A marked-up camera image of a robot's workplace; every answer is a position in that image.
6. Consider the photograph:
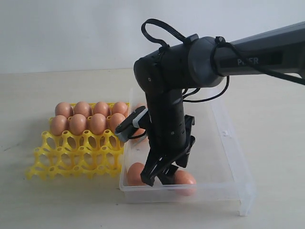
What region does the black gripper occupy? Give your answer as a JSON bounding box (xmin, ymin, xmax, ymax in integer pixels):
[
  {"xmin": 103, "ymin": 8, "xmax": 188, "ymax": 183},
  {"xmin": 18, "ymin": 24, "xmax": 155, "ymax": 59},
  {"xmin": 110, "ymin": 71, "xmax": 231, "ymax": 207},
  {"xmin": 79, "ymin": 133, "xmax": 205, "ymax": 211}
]
[{"xmin": 141, "ymin": 89, "xmax": 195, "ymax": 187}]

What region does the brown egg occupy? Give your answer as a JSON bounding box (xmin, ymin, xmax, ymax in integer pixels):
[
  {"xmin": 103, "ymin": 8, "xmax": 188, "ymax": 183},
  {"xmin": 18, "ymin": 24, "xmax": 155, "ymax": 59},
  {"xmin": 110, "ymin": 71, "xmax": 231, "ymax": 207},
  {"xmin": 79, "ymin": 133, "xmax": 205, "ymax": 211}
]
[
  {"xmin": 69, "ymin": 114, "xmax": 87, "ymax": 135},
  {"xmin": 89, "ymin": 114, "xmax": 107, "ymax": 135},
  {"xmin": 131, "ymin": 128, "xmax": 148, "ymax": 143},
  {"xmin": 112, "ymin": 102, "xmax": 129, "ymax": 116},
  {"xmin": 55, "ymin": 102, "xmax": 73, "ymax": 118},
  {"xmin": 93, "ymin": 101, "xmax": 111, "ymax": 117},
  {"xmin": 50, "ymin": 115, "xmax": 69, "ymax": 136},
  {"xmin": 127, "ymin": 162, "xmax": 146, "ymax": 186},
  {"xmin": 134, "ymin": 103, "xmax": 147, "ymax": 110},
  {"xmin": 74, "ymin": 101, "xmax": 92, "ymax": 118},
  {"xmin": 174, "ymin": 170, "xmax": 196, "ymax": 196},
  {"xmin": 109, "ymin": 113, "xmax": 125, "ymax": 133}
]

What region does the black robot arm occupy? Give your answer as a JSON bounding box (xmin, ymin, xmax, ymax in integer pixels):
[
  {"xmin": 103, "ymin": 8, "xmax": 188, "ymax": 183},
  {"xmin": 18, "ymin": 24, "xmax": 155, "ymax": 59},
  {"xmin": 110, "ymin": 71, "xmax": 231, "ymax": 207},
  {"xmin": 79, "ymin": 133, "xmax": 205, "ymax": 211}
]
[{"xmin": 133, "ymin": 19, "xmax": 305, "ymax": 186}]

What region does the clear plastic bin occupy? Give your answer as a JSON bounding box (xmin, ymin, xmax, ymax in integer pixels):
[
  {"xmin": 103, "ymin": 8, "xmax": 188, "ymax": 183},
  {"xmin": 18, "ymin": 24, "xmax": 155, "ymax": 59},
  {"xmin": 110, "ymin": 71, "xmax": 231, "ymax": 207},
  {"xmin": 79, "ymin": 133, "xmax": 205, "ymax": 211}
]
[{"xmin": 119, "ymin": 87, "xmax": 257, "ymax": 210}]

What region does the yellow plastic egg tray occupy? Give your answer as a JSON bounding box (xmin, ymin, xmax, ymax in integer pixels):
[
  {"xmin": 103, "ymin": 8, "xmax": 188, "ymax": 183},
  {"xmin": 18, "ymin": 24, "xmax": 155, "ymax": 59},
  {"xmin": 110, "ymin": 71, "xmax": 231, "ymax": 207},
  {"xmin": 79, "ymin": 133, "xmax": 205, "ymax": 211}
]
[{"xmin": 26, "ymin": 103, "xmax": 124, "ymax": 179}]

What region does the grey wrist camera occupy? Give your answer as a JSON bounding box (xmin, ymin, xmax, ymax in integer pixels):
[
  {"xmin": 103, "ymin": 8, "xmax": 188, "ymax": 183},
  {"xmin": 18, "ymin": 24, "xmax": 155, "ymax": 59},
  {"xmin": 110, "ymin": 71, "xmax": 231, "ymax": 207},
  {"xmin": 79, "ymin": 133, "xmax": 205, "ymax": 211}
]
[{"xmin": 114, "ymin": 106, "xmax": 150, "ymax": 143}]

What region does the black cable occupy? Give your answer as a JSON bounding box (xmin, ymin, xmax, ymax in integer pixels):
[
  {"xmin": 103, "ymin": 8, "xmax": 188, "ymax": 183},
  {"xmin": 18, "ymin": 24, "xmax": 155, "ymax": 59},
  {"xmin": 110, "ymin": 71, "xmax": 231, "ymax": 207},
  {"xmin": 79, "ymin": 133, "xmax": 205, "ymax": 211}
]
[{"xmin": 141, "ymin": 18, "xmax": 193, "ymax": 47}]

